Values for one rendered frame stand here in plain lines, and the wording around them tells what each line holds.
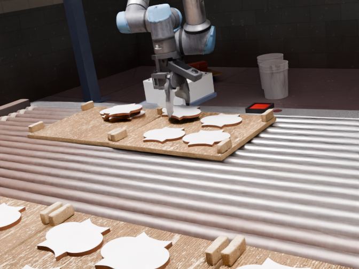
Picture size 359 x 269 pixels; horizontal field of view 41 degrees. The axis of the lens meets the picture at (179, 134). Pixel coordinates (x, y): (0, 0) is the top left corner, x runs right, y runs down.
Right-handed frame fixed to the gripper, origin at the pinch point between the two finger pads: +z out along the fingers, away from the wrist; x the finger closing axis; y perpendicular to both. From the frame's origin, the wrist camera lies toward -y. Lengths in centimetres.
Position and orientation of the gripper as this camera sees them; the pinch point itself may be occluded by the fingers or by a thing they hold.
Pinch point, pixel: (180, 110)
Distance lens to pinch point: 164.3
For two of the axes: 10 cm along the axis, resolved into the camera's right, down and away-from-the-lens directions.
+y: -8.0, -0.5, 5.9
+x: -5.7, 3.3, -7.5
